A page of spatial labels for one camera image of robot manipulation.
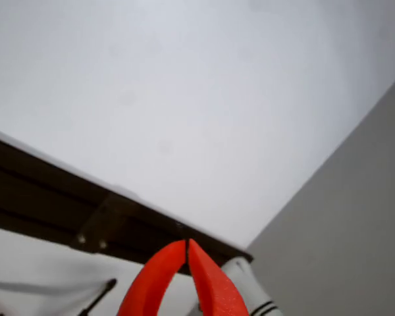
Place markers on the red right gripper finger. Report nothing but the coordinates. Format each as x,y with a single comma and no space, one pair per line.
214,286

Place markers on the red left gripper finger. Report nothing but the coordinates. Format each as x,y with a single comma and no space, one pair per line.
148,279

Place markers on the white black-striped cylinder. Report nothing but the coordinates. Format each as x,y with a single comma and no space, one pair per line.
250,289

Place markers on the thin black rod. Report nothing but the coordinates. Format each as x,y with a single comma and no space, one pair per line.
100,294

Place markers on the black mounting plate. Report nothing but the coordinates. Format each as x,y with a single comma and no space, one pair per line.
105,220

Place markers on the black aluminium rail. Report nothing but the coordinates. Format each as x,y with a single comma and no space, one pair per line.
36,191

